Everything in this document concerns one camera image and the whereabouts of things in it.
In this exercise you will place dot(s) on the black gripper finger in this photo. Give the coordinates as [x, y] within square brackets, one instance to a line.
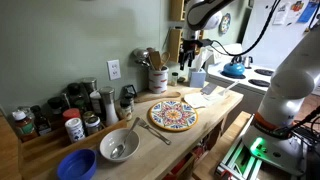
[190, 59]
[181, 62]

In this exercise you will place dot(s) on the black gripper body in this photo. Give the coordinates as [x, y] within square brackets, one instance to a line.
[188, 47]

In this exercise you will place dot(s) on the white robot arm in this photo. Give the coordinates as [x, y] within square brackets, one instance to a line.
[270, 136]

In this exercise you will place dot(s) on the colourful round chopping board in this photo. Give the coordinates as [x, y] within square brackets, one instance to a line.
[173, 115]

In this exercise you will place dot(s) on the blue tissue box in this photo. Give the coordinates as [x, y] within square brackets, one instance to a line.
[196, 77]

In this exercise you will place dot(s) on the wooden spatula in crock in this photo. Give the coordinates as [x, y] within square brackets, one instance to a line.
[156, 60]

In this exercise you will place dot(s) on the small spice jar green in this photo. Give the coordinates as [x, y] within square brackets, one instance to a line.
[174, 78]

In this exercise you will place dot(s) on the white red utensil crock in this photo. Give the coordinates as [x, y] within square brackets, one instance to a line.
[158, 80]

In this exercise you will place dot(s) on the dark phone on counter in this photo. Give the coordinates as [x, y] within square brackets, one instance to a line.
[208, 89]

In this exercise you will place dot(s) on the white stove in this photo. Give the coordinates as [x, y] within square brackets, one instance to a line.
[253, 85]

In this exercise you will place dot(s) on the wooden spice rack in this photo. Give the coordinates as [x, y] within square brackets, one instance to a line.
[175, 41]

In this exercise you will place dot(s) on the blue kettle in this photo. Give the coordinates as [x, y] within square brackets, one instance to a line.
[235, 67]

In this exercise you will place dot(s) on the white plastic fork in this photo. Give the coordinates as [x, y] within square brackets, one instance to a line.
[223, 92]

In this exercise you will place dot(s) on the wooden spoon on counter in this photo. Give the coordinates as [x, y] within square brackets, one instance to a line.
[150, 97]

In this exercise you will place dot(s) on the small black cap jar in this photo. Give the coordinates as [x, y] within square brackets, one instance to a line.
[126, 109]

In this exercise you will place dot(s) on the metal fork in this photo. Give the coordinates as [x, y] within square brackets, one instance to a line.
[143, 124]

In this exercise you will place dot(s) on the steel pepper grinder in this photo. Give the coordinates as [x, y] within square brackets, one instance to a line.
[107, 95]

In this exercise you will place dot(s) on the white ceramic bowl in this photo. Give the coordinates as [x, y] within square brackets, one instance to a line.
[131, 140]

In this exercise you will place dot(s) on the white refrigerator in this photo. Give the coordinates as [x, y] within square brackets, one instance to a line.
[290, 22]

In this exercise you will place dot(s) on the metal spoon in bowl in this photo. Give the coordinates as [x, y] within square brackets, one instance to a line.
[118, 151]

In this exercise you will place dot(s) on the glass jar metal lid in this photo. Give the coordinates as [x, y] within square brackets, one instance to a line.
[93, 125]

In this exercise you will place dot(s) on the white spice shaker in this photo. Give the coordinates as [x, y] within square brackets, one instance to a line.
[75, 129]

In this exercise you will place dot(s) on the blue plastic bowl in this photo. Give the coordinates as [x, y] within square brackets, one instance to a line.
[78, 165]

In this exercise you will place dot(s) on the dark soy sauce bottle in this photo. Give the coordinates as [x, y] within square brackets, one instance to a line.
[41, 122]

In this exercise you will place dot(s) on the decorative wall plate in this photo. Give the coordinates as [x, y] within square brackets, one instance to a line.
[225, 23]

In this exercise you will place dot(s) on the white wall outlet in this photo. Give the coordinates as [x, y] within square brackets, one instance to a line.
[114, 69]

